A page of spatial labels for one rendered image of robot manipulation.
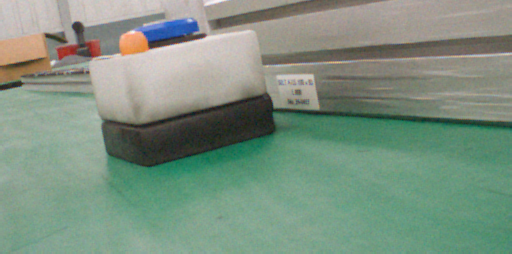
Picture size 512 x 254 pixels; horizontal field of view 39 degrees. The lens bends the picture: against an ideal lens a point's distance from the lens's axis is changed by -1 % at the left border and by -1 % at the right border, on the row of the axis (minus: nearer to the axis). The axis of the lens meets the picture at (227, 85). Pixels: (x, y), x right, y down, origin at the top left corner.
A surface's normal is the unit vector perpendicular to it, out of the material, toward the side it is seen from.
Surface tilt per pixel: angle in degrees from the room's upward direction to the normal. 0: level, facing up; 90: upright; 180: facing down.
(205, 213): 0
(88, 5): 90
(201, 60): 90
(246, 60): 90
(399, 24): 90
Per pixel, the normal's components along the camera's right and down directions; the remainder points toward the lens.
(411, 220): -0.19, -0.98
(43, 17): 0.35, 0.02
